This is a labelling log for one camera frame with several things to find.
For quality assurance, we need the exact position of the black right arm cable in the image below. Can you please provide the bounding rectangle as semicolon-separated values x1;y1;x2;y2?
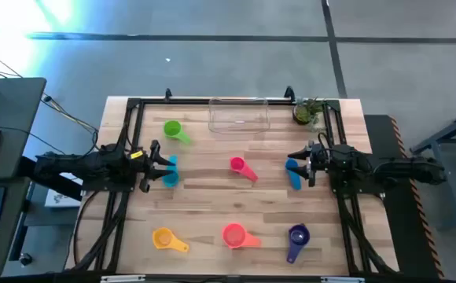
316;131;332;151

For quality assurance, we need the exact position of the silver edge bracket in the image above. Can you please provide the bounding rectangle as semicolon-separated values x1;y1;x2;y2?
101;274;146;283
320;276;366;283

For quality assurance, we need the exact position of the clear plastic basket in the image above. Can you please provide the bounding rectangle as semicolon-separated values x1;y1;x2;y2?
208;97;271;134

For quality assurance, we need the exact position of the thin black floor cable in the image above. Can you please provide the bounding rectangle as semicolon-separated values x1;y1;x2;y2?
0;42;24;79

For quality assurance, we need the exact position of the black base beam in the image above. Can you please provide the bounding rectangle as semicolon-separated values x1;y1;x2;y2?
17;155;84;202

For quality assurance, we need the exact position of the black aluminium table frame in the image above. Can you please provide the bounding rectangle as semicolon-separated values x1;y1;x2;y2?
70;96;400;276

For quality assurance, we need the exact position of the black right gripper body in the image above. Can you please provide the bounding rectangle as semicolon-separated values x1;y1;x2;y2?
307;141;331;188

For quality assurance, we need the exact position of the yellow measuring cup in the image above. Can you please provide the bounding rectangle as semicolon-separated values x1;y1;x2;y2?
152;226;190;253

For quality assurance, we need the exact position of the small potted plant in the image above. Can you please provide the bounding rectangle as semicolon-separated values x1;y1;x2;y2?
292;97;327;130

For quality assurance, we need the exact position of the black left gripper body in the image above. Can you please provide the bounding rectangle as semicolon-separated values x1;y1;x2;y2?
138;140;163;193

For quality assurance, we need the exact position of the pink measuring cup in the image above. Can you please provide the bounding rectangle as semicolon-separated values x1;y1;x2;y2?
230;156;259;182

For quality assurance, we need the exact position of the blue measuring cup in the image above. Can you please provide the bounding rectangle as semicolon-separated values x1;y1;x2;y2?
285;158;303;191

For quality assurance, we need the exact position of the yellow and black floor cable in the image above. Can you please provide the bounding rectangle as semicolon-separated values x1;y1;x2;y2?
42;93;100;134

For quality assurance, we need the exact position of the teal measuring cup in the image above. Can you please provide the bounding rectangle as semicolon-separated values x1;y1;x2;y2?
162;154;181;189

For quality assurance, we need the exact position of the green measuring cup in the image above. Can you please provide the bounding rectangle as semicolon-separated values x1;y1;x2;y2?
163;119;193;145

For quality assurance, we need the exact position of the purple measuring cup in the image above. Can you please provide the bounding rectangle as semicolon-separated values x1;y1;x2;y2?
285;223;311;264

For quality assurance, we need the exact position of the grey desk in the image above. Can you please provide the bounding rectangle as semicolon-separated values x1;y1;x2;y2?
0;77;47;182

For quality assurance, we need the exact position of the orange measuring cup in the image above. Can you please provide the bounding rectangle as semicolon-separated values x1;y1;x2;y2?
222;222;262;250

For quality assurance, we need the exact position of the white paper sheet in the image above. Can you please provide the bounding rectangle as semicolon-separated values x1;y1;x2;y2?
45;188;82;208

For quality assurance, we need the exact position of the black hazard-striped floor mat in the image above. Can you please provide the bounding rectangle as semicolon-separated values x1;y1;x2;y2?
363;113;445;280

